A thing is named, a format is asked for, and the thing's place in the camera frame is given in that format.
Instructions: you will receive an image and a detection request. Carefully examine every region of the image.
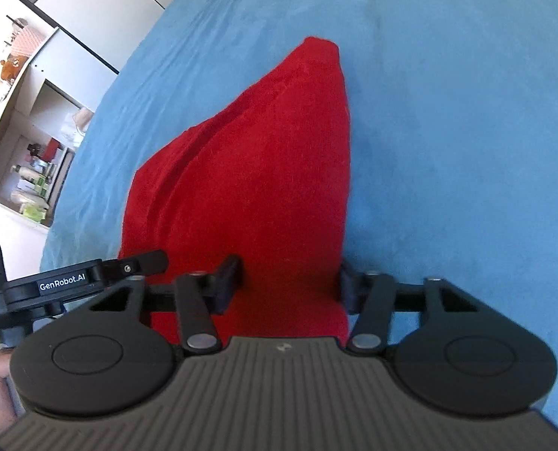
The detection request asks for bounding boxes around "orange plush toy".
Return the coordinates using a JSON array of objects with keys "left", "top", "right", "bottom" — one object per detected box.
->
[{"left": 0, "top": 54, "right": 29, "bottom": 82}]

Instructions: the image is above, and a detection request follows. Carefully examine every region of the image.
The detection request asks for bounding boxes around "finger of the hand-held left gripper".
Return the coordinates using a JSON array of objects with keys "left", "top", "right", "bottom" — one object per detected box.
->
[{"left": 101, "top": 249, "right": 170, "bottom": 288}]

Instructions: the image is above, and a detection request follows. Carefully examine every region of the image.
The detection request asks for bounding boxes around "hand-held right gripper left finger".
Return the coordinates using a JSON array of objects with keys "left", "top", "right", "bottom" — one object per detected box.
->
[{"left": 75, "top": 254, "right": 245, "bottom": 354}]

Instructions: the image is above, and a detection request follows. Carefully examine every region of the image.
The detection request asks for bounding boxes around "pink quilted box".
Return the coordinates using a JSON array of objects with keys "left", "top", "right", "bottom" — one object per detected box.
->
[{"left": 9, "top": 23, "right": 50, "bottom": 58}]

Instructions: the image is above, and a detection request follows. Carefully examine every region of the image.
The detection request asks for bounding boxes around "red knit sweater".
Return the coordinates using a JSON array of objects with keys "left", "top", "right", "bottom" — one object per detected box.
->
[{"left": 117, "top": 35, "right": 353, "bottom": 347}]

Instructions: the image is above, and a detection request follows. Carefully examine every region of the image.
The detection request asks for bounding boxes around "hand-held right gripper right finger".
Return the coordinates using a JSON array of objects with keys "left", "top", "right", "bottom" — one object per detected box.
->
[{"left": 339, "top": 262, "right": 484, "bottom": 354}]

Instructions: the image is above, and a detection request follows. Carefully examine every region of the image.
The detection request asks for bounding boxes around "red box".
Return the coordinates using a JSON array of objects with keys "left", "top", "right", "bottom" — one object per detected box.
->
[{"left": 41, "top": 138, "right": 63, "bottom": 161}]

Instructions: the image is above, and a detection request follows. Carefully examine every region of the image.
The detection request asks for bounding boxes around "group of green bottles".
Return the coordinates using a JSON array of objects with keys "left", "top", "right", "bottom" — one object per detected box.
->
[{"left": 11, "top": 163, "right": 52, "bottom": 225}]

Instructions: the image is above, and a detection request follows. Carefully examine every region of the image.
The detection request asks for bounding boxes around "white and grey wardrobe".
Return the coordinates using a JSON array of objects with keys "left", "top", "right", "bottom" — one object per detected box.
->
[{"left": 0, "top": 0, "right": 201, "bottom": 75}]

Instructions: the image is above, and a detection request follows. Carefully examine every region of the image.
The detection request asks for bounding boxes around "white shelf unit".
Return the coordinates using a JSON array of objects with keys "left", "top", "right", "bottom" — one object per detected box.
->
[{"left": 0, "top": 0, "right": 120, "bottom": 232}]

